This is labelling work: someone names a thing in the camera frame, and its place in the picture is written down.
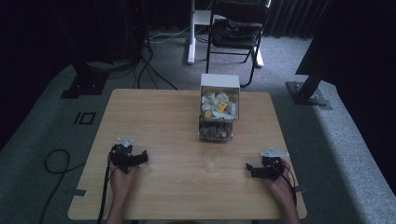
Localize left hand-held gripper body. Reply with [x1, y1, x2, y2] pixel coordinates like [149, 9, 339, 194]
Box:
[108, 137, 142, 175]

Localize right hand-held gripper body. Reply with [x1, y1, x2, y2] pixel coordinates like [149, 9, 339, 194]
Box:
[257, 147, 290, 182]

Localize person's right hand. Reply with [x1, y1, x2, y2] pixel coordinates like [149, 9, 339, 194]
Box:
[262, 157, 297, 203]

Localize person's left hand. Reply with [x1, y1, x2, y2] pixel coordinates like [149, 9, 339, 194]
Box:
[108, 161, 140, 200]

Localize clear glass cup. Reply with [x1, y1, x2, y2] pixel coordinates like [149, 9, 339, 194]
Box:
[203, 148, 225, 175]

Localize pile of dark packets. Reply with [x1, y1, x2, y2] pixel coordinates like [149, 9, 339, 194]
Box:
[199, 121, 233, 140]

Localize black tape floor marks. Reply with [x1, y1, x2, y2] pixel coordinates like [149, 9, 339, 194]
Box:
[73, 111, 97, 126]

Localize pile of white yellow packets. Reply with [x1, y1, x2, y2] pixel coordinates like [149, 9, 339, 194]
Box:
[201, 89, 239, 120]

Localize black stand with flat base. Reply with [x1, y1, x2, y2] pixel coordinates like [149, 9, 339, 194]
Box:
[60, 0, 114, 101]

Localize black metal stand with bolted base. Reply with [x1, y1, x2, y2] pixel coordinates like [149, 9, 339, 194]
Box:
[285, 0, 349, 111]

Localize white storage box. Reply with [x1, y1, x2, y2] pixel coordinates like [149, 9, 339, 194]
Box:
[198, 73, 241, 143]

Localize black folding chair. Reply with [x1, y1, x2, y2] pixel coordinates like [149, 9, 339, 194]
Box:
[205, 0, 273, 89]

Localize dark cloth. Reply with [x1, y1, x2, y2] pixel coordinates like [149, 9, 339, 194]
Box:
[212, 18, 263, 42]

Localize dark curtain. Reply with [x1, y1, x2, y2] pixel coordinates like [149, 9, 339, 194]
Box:
[266, 0, 332, 41]

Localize right hand-held gripper black cable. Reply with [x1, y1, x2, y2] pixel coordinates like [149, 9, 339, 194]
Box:
[271, 162, 299, 207]

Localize hand-held gripper black cable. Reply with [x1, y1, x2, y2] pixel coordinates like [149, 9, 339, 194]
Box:
[95, 150, 120, 224]
[271, 162, 299, 207]

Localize left hand-held gripper black cable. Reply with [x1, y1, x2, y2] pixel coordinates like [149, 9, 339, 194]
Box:
[95, 150, 120, 224]

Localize looped black floor cable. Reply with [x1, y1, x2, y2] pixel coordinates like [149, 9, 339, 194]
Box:
[37, 148, 87, 224]

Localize white floor cable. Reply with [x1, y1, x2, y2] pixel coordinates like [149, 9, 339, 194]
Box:
[148, 25, 209, 45]

